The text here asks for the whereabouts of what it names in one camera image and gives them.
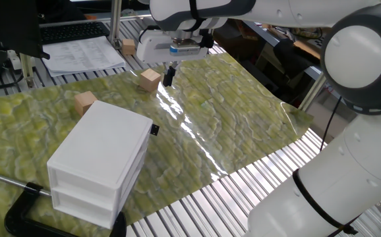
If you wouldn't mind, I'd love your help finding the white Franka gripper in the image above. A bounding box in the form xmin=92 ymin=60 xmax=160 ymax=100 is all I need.
xmin=136 ymin=28 xmax=210 ymax=88

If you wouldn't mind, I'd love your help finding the white plastic bin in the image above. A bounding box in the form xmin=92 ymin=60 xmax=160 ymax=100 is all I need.
xmin=55 ymin=123 xmax=160 ymax=192

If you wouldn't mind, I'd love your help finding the white plastic drawer cabinet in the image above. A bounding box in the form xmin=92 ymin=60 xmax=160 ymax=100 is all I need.
xmin=47 ymin=100 xmax=154 ymax=230

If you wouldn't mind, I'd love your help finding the light wooden cube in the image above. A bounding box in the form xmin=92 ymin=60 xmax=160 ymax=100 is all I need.
xmin=121 ymin=38 xmax=136 ymax=56
xmin=74 ymin=91 xmax=98 ymax=117
xmin=139 ymin=68 xmax=162 ymax=93

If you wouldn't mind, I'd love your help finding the green marble pattern mat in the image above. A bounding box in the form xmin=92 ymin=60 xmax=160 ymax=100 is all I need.
xmin=0 ymin=52 xmax=315 ymax=237

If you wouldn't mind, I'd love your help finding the white printed paper stack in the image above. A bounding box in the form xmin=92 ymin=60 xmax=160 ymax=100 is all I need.
xmin=42 ymin=35 xmax=127 ymax=78

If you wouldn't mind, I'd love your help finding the black computer keyboard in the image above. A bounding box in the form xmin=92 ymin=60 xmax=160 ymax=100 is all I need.
xmin=40 ymin=21 xmax=111 ymax=45

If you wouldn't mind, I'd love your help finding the black fabric object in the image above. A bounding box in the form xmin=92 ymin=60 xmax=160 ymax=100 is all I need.
xmin=272 ymin=38 xmax=322 ymax=78

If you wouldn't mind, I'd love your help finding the brown cardboard box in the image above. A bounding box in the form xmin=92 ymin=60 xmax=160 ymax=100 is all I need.
xmin=305 ymin=95 xmax=356 ymax=143

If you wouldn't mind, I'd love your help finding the black computer monitor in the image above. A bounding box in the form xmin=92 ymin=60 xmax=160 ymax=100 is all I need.
xmin=0 ymin=0 xmax=51 ymax=61

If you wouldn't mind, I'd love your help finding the black C-clamp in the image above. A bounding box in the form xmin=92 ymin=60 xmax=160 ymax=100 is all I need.
xmin=0 ymin=167 xmax=128 ymax=237

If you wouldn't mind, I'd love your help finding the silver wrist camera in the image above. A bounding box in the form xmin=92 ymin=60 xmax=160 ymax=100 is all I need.
xmin=169 ymin=38 xmax=202 ymax=56

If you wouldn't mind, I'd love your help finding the aluminium frame post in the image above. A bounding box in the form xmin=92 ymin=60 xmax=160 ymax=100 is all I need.
xmin=19 ymin=53 xmax=36 ymax=89
xmin=107 ymin=0 xmax=123 ymax=47
xmin=298 ymin=72 xmax=327 ymax=112

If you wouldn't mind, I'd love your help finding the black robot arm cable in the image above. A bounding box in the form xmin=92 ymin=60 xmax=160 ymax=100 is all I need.
xmin=291 ymin=95 xmax=359 ymax=236

